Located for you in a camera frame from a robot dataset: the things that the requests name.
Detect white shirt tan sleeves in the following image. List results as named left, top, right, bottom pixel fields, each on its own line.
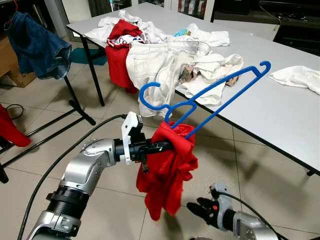
left=177, top=52, right=246, bottom=107

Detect brown cardboard box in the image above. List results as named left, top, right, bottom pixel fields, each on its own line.
left=0, top=35, right=39, bottom=89

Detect black clothes rack silver rail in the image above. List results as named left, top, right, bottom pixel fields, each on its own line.
left=0, top=75, right=97, bottom=184

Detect black coiled floor cable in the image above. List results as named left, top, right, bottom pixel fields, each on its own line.
left=4, top=103, right=26, bottom=121

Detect white rumpled clothes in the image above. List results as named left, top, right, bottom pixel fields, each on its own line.
left=84, top=10, right=174, bottom=49

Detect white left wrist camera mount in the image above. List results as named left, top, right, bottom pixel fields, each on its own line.
left=121, top=111, right=146, bottom=165

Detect beige jeans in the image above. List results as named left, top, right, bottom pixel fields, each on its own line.
left=125, top=40, right=214, bottom=119

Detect blue denim garment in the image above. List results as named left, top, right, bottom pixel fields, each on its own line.
left=5, top=11, right=73, bottom=81

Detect white t-shirt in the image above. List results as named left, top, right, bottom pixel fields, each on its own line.
left=187, top=22, right=231, bottom=49

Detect white crumpled garment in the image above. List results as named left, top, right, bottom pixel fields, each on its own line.
left=267, top=65, right=320, bottom=96

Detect red shirt white trim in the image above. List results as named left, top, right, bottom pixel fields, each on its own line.
left=0, top=103, right=32, bottom=149

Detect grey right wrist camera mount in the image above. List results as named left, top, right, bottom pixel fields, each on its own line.
left=209, top=182, right=236, bottom=222

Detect red jersey white print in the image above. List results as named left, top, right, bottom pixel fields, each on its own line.
left=104, top=19, right=146, bottom=95

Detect blue plastic hanger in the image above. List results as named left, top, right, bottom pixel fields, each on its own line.
left=138, top=60, right=272, bottom=140

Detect white TV cabinet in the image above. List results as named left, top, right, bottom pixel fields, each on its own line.
left=169, top=0, right=320, bottom=52

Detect teal cloth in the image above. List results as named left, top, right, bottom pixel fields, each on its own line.
left=173, top=28, right=194, bottom=39

